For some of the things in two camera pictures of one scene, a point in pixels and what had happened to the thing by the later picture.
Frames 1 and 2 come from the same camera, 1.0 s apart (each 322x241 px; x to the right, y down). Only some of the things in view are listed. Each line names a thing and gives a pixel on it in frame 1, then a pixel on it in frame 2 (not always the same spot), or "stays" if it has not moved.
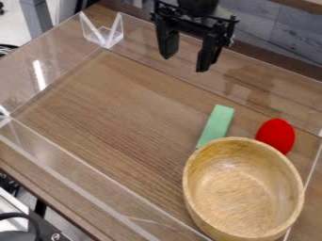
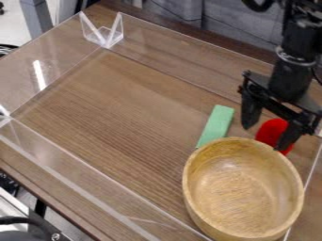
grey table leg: [36, 16] stays
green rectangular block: [218, 124] stays
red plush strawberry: [277, 132] stays
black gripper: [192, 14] to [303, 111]
